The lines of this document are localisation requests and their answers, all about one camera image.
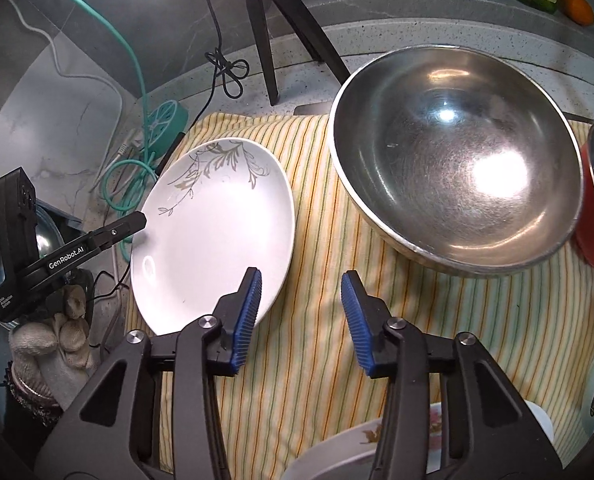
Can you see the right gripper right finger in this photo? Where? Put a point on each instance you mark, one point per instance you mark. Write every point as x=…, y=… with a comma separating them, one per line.
x=451, y=412

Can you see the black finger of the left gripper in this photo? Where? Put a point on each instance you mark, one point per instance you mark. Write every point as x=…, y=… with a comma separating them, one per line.
x=107, y=236

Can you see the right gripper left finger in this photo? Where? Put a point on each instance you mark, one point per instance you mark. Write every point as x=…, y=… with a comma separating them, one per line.
x=111, y=430

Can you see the white plate grey leaf pattern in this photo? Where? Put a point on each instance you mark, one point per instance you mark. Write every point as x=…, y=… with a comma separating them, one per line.
x=221, y=208

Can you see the white plate pink flowers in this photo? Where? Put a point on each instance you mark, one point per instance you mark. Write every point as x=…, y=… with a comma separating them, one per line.
x=350, y=454

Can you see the left gloved hand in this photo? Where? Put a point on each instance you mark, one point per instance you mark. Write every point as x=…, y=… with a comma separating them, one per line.
x=51, y=359

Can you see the teal round fan gadget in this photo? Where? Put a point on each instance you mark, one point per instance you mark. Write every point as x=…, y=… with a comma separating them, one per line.
x=164, y=125

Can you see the large stainless steel bowl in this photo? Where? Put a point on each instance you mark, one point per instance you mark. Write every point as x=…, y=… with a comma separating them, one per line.
x=457, y=159

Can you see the orange fruit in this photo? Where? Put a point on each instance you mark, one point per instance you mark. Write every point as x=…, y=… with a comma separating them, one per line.
x=578, y=11

